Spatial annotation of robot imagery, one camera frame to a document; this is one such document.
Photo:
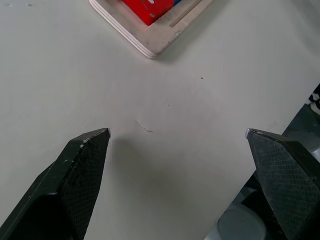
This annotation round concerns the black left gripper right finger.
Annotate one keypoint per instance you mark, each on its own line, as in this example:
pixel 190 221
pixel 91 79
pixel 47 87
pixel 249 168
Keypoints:
pixel 285 180

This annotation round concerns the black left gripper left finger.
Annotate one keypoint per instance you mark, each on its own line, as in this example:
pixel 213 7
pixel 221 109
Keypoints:
pixel 75 185

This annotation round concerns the silver robot body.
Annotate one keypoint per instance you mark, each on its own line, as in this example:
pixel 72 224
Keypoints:
pixel 237 225

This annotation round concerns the red block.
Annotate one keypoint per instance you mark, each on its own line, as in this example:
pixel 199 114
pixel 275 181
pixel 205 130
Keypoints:
pixel 147 8

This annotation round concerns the blue block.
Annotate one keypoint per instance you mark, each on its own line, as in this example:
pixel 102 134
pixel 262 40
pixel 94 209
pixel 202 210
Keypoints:
pixel 177 2

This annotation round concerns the black and white object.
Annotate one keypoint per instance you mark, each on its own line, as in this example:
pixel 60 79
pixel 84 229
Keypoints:
pixel 316 98

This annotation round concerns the light wooden tray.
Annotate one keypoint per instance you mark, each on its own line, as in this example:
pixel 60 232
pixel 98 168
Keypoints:
pixel 155 37

